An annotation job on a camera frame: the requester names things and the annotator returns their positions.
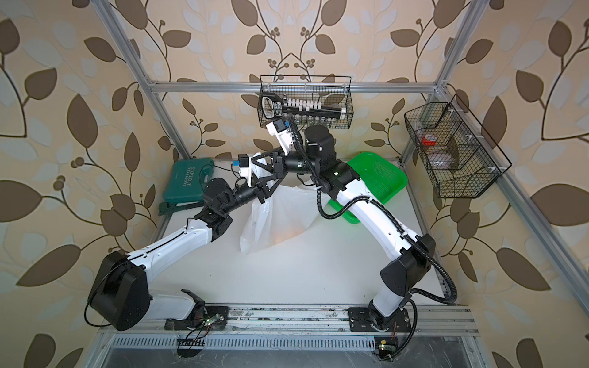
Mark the red tape roll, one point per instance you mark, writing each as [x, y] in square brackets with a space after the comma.
[428, 140]

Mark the white printed plastic bag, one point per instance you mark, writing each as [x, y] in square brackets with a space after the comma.
[289, 212]

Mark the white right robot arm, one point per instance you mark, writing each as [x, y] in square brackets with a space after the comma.
[411, 255]

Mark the green plastic tool case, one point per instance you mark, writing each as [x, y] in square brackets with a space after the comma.
[188, 180]

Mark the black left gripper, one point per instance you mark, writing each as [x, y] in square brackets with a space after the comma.
[258, 191]

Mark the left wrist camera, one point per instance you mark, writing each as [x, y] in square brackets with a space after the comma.
[243, 167]

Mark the black wire basket back wall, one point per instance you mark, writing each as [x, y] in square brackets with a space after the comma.
[307, 99]

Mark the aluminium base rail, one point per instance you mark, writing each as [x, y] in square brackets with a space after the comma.
[295, 328]

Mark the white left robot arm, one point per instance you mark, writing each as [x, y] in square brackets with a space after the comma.
[121, 291]

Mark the black wire basket right wall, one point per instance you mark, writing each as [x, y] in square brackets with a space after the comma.
[480, 161]

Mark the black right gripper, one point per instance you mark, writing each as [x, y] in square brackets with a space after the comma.
[280, 167]

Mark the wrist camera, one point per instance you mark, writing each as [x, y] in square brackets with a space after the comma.
[243, 167]
[281, 130]

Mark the black wire basket wall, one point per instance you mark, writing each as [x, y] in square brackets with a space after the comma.
[307, 99]
[480, 161]

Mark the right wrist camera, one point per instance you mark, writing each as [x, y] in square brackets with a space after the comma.
[281, 130]

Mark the green plastic basket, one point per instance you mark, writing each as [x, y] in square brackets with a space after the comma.
[382, 178]

